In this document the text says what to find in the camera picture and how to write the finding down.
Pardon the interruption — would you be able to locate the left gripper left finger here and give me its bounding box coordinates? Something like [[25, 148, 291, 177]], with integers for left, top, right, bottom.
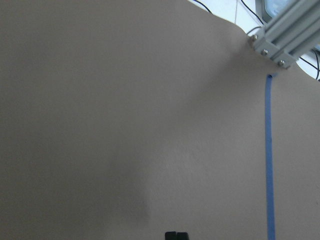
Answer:
[[164, 231, 177, 240]]

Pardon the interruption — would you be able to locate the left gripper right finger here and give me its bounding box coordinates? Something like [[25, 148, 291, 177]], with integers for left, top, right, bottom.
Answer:
[[176, 232, 189, 240]]

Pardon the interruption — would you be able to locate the aluminium frame post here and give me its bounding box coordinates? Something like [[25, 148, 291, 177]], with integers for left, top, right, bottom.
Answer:
[[252, 0, 320, 69]]

